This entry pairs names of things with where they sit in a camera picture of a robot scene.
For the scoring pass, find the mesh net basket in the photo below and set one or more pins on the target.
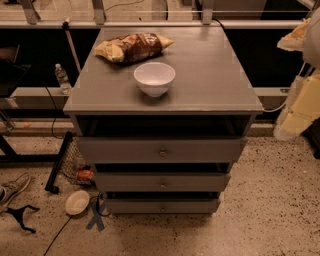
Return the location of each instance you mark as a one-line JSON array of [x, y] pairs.
[[72, 162]]

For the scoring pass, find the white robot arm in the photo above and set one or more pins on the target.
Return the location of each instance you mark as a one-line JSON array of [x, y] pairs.
[[311, 52]]

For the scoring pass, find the white bowl on floor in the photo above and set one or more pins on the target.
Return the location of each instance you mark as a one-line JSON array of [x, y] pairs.
[[77, 202]]

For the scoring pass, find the grey bottom drawer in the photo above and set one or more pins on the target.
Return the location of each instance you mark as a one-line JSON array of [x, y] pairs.
[[159, 207]]

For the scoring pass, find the white bowl on cabinet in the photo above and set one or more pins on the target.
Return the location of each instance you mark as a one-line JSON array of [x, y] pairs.
[[154, 78]]

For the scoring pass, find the brown yellow chip bag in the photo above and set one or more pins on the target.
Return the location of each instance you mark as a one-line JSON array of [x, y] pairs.
[[133, 47]]

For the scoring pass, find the orange can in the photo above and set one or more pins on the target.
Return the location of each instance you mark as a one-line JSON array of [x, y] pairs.
[[84, 175]]

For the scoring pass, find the grey drawer cabinet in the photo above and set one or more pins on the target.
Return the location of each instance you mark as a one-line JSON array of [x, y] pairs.
[[211, 98]]

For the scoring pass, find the grey sneaker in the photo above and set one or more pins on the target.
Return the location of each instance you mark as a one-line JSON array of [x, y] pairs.
[[13, 188]]

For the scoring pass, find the grey middle drawer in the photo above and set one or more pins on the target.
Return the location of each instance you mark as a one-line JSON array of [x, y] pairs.
[[161, 182]]

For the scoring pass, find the grey drawer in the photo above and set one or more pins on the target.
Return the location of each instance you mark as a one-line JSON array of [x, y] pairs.
[[112, 150], [161, 182], [159, 207]]

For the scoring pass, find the black bracket on floor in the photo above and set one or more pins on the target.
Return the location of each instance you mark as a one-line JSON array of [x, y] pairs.
[[18, 215]]

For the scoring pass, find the clear plastic water bottle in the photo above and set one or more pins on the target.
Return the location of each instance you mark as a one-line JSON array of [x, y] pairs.
[[62, 79]]

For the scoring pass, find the grey top drawer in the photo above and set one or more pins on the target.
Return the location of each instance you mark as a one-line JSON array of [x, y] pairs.
[[112, 150]]

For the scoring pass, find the black metal bar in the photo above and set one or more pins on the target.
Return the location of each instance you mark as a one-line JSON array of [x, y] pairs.
[[50, 187]]

